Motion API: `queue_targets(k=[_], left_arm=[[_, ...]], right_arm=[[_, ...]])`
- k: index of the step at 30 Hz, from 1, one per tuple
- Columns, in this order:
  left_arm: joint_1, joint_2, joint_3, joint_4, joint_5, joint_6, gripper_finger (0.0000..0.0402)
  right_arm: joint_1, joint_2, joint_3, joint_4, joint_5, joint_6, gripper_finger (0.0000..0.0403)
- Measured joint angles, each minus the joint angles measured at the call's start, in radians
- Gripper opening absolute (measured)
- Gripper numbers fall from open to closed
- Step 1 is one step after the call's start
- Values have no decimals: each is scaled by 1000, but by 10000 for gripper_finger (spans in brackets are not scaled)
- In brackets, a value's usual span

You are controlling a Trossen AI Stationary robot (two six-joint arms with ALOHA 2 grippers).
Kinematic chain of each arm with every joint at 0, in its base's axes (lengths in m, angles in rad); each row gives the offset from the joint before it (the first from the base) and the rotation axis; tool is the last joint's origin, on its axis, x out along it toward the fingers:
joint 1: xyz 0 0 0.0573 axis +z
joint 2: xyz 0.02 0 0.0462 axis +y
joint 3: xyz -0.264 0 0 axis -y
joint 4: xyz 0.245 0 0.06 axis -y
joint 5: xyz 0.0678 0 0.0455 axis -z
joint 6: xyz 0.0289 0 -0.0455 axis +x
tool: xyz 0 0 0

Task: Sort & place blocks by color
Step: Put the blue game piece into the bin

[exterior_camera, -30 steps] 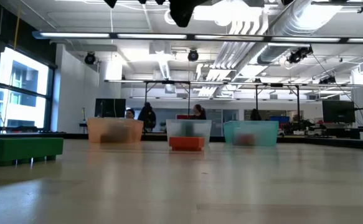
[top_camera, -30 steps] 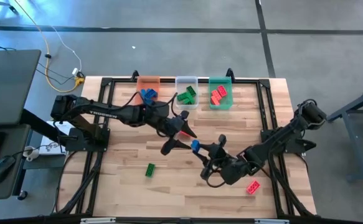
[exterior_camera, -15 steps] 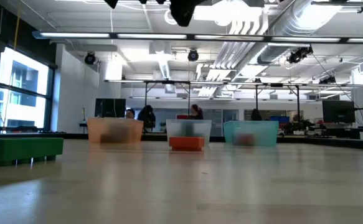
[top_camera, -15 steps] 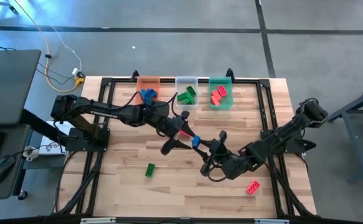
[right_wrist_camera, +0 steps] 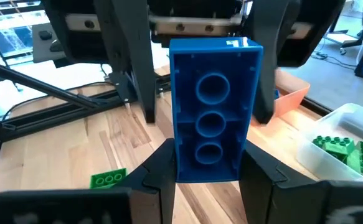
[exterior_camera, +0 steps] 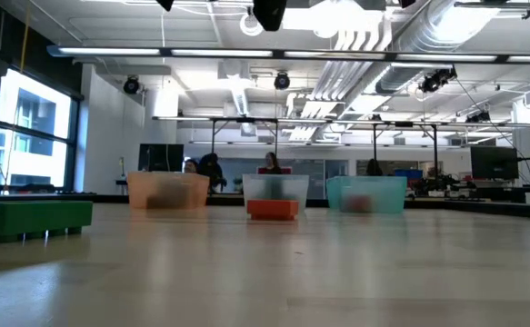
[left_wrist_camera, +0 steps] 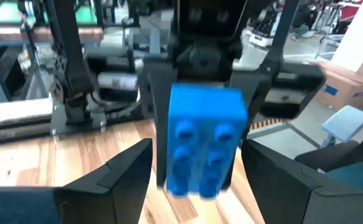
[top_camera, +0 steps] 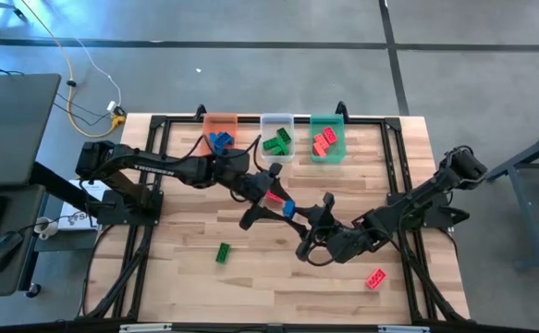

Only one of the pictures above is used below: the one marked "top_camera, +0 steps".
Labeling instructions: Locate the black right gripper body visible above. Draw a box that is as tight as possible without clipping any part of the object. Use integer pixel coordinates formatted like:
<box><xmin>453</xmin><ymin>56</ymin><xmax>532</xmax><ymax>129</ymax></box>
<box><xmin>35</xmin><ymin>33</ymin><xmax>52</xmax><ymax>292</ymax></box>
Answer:
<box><xmin>295</xmin><ymin>192</ymin><xmax>368</xmax><ymax>264</ymax></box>

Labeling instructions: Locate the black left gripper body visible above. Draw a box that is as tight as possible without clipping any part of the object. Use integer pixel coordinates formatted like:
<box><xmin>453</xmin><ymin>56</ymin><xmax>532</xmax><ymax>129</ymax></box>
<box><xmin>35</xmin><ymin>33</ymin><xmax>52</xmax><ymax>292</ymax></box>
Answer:
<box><xmin>235</xmin><ymin>161</ymin><xmax>284</xmax><ymax>231</ymax></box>

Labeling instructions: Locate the clear translucent plastic bin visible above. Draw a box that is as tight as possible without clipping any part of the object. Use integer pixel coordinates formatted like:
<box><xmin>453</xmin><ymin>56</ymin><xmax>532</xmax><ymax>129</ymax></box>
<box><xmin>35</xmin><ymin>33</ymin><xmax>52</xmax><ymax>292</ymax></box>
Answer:
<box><xmin>259</xmin><ymin>112</ymin><xmax>296</xmax><ymax>164</ymax></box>

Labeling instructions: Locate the orange translucent plastic bin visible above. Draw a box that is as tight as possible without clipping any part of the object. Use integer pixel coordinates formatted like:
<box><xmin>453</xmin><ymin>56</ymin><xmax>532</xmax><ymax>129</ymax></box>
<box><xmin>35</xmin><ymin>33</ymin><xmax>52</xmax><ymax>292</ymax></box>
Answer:
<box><xmin>202</xmin><ymin>112</ymin><xmax>239</xmax><ymax>157</ymax></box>

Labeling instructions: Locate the teal translucent plastic bin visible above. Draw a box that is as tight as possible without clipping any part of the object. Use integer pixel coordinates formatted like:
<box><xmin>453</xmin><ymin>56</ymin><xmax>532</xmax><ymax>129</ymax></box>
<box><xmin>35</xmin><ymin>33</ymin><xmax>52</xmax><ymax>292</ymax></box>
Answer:
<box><xmin>309</xmin><ymin>113</ymin><xmax>347</xmax><ymax>165</ymax></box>

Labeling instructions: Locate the white table edge clamp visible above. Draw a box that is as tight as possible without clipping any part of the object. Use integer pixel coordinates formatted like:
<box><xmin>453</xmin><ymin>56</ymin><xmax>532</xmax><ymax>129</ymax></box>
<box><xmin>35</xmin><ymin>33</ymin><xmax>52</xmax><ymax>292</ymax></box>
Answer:
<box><xmin>377</xmin><ymin>325</ymin><xmax>431</xmax><ymax>333</ymax></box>
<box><xmin>118</xmin><ymin>323</ymin><xmax>173</xmax><ymax>333</ymax></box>

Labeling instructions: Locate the white printed paper box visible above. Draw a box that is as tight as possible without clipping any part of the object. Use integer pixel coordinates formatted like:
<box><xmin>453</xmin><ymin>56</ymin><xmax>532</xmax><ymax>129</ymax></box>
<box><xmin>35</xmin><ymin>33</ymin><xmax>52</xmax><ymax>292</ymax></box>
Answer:
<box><xmin>58</xmin><ymin>179</ymin><xmax>108</xmax><ymax>231</ymax></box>

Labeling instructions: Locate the white mug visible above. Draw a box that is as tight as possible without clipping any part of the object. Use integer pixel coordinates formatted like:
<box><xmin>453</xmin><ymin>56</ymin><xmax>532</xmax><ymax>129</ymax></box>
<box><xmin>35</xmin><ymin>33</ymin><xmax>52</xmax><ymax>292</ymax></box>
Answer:
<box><xmin>34</xmin><ymin>216</ymin><xmax>60</xmax><ymax>241</ymax></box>

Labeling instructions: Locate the black computer mouse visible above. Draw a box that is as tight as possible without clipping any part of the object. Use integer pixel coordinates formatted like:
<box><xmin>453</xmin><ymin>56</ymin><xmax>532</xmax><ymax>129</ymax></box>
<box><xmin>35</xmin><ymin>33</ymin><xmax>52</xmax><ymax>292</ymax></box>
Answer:
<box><xmin>0</xmin><ymin>230</ymin><xmax>24</xmax><ymax>275</ymax></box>

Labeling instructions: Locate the black desk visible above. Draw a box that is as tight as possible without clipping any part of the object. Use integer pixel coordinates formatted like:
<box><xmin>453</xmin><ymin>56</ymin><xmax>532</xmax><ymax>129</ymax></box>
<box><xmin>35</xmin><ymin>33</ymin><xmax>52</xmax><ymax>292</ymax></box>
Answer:
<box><xmin>0</xmin><ymin>183</ymin><xmax>47</xmax><ymax>298</ymax></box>

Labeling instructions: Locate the black aluminium table frame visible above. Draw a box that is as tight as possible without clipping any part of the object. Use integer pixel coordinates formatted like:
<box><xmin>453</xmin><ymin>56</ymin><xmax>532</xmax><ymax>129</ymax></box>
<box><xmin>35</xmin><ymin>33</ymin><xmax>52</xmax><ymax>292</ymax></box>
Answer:
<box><xmin>77</xmin><ymin>104</ymin><xmax>472</xmax><ymax>325</ymax></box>

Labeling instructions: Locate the black pointed base bracket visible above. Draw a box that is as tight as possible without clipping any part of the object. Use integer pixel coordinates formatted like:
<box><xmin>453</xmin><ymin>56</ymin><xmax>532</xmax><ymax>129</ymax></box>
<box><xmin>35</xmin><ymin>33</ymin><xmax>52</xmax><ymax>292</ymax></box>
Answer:
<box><xmin>439</xmin><ymin>206</ymin><xmax>472</xmax><ymax>227</ymax></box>

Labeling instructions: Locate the yellow extension cable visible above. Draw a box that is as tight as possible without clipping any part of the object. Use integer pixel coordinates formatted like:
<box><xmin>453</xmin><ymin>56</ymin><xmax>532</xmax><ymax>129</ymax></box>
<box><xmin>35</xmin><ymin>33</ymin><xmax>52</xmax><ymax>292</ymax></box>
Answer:
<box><xmin>18</xmin><ymin>0</ymin><xmax>128</xmax><ymax>139</ymax></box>

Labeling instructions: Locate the white cable with adapter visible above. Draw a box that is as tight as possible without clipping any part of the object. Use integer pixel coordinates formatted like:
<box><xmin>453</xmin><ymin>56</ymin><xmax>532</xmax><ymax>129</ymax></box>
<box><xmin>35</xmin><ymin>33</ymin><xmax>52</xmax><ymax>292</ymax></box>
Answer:
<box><xmin>72</xmin><ymin>36</ymin><xmax>123</xmax><ymax>113</ymax></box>

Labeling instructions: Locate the grey metal table frame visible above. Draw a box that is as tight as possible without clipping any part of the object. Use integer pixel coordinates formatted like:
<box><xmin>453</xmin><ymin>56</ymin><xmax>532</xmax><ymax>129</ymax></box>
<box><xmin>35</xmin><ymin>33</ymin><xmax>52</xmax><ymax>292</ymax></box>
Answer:
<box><xmin>481</xmin><ymin>125</ymin><xmax>539</xmax><ymax>272</ymax></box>

